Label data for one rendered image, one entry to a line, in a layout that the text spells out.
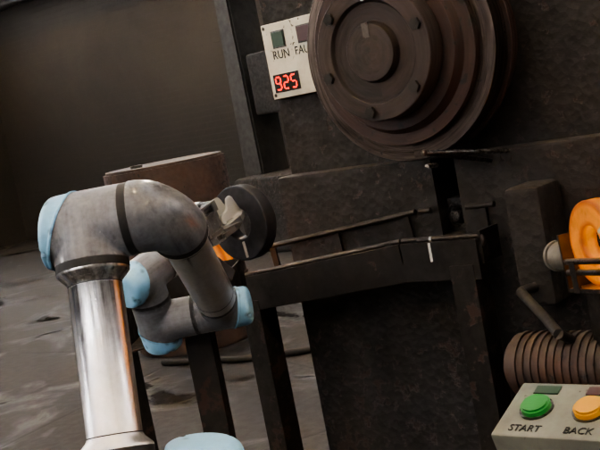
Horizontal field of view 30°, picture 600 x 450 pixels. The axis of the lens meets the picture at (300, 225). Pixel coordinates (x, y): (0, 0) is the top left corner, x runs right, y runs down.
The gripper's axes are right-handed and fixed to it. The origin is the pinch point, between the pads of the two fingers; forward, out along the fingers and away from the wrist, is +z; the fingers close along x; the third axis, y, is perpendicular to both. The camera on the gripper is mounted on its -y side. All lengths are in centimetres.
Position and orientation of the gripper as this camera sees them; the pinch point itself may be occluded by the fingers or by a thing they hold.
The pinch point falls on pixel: (241, 212)
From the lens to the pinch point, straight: 228.5
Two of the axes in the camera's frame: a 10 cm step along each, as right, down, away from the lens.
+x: -7.5, 0.9, 6.6
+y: -3.7, -8.8, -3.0
